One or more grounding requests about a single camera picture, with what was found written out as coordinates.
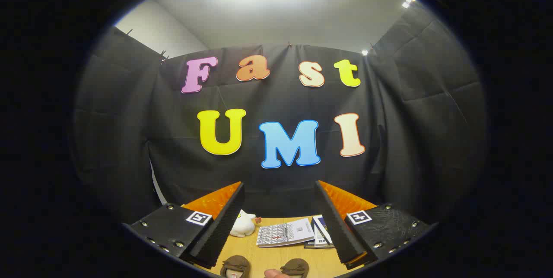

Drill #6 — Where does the dark cover book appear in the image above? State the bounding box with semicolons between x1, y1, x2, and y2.
304;238;336;249

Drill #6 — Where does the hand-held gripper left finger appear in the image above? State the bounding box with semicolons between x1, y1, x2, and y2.
122;182;246;270

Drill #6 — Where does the white duck plush toy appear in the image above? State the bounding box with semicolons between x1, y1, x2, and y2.
229;209;262;238

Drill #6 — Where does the white book blue photo cover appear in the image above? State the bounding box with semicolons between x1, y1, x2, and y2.
312;215;334;245

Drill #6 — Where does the grey patterned white book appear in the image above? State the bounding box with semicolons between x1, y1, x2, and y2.
256;218;315;248

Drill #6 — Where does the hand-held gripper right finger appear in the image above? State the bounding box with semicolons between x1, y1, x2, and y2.
314;180;438;270

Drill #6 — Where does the brown fuzzy slipper shoe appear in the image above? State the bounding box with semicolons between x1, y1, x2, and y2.
280;258;310;278
220;255;251;278

